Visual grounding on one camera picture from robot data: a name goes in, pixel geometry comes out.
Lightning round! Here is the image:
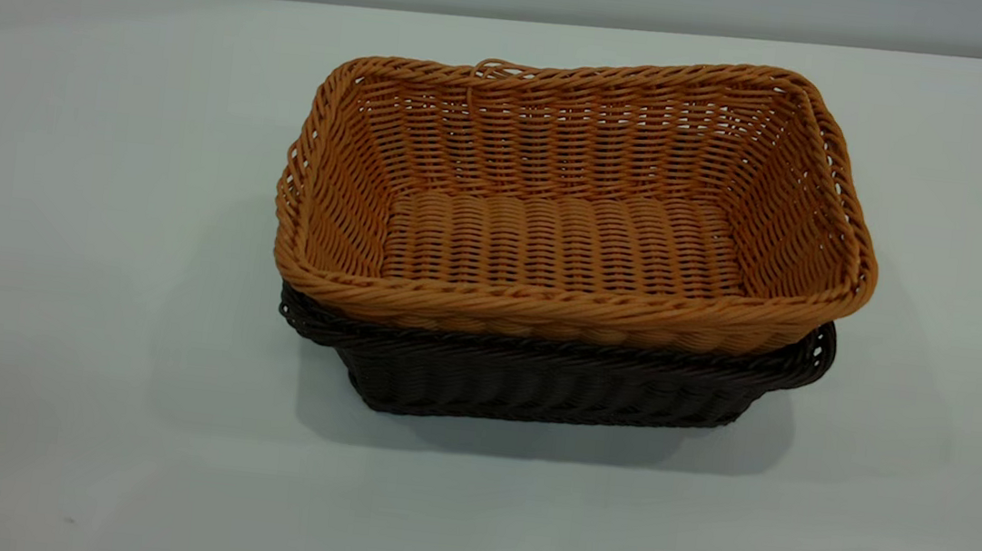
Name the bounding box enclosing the black woven wicker basket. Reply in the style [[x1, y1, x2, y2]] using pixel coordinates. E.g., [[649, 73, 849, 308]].
[[268, 264, 840, 460]]

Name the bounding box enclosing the orange woven wicker basket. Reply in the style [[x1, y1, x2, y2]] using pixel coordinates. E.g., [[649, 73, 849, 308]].
[[263, 15, 899, 378]]

